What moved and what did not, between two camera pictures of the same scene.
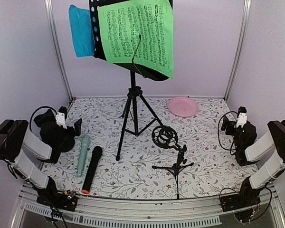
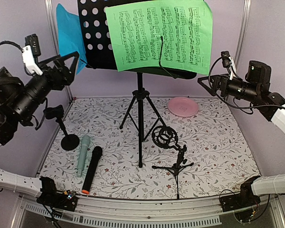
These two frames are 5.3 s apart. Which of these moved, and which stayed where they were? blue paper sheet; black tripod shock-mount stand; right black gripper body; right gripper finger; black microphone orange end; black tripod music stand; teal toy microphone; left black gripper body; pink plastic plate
Moved: right black gripper body; black tripod music stand; left black gripper body; right gripper finger; blue paper sheet
Stayed: pink plastic plate; black tripod shock-mount stand; black microphone orange end; teal toy microphone
